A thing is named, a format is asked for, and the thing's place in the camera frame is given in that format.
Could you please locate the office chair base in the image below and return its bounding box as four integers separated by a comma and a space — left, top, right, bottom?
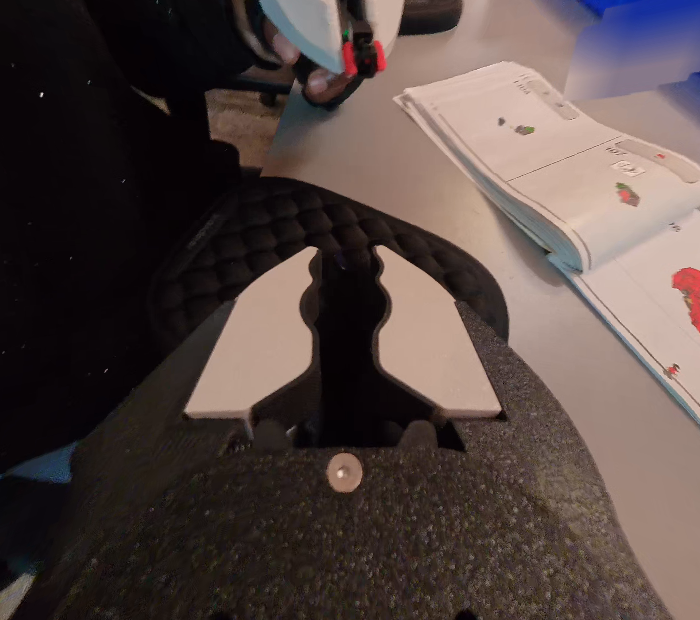
219, 70, 293, 109

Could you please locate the black quilted wrist rest pad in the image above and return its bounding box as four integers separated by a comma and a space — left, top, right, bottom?
148, 176, 510, 358

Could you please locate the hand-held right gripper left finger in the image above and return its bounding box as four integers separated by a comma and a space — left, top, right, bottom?
185, 246, 323, 435

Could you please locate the person's left hand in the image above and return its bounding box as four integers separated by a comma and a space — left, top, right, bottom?
227, 0, 362, 112

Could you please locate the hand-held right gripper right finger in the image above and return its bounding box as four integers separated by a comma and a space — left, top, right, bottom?
373, 245, 504, 421

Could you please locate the lego instruction booklet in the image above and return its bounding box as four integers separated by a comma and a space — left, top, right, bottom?
393, 61, 700, 426

